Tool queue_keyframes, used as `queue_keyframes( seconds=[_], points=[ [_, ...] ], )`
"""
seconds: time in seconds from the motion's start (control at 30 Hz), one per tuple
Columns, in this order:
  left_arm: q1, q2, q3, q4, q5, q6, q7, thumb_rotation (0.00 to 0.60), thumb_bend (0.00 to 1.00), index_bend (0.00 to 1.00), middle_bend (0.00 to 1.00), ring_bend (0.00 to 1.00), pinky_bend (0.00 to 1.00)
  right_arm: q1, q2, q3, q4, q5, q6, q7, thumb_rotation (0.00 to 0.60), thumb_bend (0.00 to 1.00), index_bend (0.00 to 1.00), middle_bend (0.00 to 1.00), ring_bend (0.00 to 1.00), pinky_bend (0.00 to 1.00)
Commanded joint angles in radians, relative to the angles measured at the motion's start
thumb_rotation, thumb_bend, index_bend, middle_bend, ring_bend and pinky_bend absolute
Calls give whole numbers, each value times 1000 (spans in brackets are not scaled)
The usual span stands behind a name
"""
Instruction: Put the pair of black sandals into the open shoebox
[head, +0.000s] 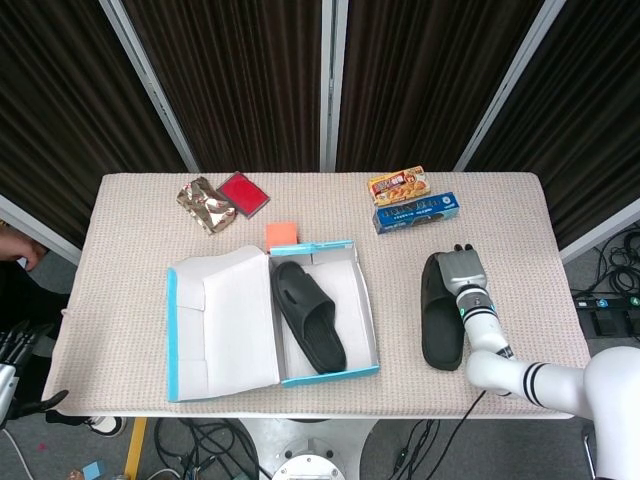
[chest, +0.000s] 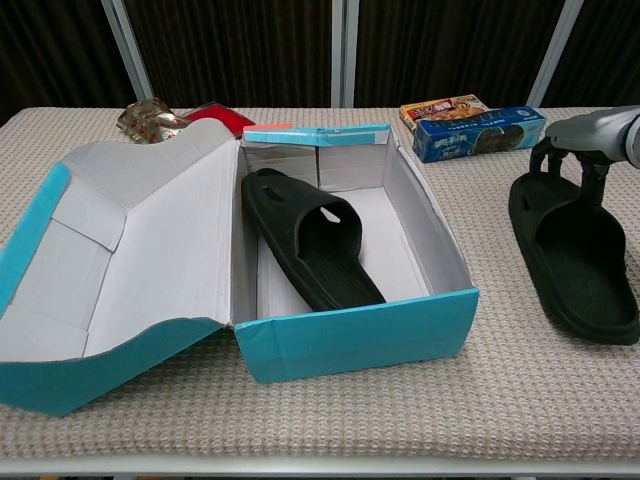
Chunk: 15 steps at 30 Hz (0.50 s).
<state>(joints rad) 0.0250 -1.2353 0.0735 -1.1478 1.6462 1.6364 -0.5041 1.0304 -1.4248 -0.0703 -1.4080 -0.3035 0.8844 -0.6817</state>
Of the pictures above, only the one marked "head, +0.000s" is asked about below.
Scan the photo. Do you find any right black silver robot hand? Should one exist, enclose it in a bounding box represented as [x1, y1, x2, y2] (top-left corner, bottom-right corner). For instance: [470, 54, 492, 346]
[437, 243, 490, 301]

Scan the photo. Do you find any bystander bare hand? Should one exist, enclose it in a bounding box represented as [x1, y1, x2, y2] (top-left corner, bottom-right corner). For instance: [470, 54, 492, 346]
[0, 232, 47, 272]

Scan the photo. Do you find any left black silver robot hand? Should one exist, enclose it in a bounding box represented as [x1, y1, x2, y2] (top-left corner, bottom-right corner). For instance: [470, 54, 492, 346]
[0, 319, 70, 429]

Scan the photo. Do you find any black slipper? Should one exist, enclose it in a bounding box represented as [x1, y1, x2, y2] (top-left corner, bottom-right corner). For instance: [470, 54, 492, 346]
[421, 252, 467, 372]
[271, 260, 348, 375]

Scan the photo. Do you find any white silver robot base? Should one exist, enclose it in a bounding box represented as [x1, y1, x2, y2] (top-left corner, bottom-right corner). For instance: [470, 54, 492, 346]
[234, 417, 381, 480]

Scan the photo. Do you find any blue cling film box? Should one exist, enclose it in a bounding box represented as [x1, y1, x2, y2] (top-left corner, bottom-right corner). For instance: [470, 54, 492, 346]
[373, 191, 461, 236]

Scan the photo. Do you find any yellow curry box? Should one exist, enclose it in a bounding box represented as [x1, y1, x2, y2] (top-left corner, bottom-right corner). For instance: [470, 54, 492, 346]
[368, 165, 432, 207]

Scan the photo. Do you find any light blue shoe box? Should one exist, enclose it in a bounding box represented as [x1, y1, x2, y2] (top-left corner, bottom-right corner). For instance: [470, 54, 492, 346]
[165, 239, 381, 404]

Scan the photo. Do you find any white black sneaker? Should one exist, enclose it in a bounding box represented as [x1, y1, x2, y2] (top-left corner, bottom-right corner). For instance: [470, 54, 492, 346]
[82, 413, 127, 439]

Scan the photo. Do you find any beige woven table cloth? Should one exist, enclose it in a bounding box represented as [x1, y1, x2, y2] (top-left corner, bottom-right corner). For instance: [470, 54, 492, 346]
[42, 172, 599, 420]

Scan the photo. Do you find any black power strip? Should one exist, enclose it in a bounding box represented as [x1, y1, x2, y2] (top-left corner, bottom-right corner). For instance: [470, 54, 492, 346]
[572, 293, 640, 311]

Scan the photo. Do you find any black foot pedal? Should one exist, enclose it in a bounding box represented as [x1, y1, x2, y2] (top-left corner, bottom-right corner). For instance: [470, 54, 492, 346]
[592, 309, 621, 335]

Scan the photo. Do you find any dark brown curtain panel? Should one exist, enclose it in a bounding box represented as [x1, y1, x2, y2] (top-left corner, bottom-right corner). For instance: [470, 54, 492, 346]
[344, 0, 546, 172]
[122, 0, 324, 172]
[469, 0, 640, 249]
[0, 0, 189, 246]

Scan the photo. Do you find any orange sticky note pad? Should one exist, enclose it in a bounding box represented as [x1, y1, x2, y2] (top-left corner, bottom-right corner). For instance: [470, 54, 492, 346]
[265, 222, 300, 251]

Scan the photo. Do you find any gold foil snack bag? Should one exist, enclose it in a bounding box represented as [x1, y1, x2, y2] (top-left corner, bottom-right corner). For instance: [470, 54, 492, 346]
[175, 176, 237, 236]

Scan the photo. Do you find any red flat case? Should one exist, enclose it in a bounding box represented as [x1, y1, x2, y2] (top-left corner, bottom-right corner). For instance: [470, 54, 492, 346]
[215, 171, 272, 221]

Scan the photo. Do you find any silver partition rail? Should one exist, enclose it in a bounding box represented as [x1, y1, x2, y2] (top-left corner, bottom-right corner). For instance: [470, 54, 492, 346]
[0, 193, 84, 265]
[558, 198, 640, 265]

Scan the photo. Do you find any white floor cable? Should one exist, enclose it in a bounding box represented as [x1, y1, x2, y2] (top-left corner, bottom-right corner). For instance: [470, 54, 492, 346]
[0, 428, 26, 480]

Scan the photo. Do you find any black floor cable tangle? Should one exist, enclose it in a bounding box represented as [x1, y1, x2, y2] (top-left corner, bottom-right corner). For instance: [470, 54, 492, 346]
[592, 234, 640, 296]
[152, 417, 261, 480]

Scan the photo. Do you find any silver partition post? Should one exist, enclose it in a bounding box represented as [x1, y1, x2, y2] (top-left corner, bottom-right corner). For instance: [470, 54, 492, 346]
[453, 0, 569, 172]
[98, 0, 202, 174]
[319, 0, 350, 172]

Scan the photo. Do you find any black cable with inline switch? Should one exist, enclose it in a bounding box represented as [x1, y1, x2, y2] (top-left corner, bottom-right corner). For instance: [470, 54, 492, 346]
[389, 418, 441, 474]

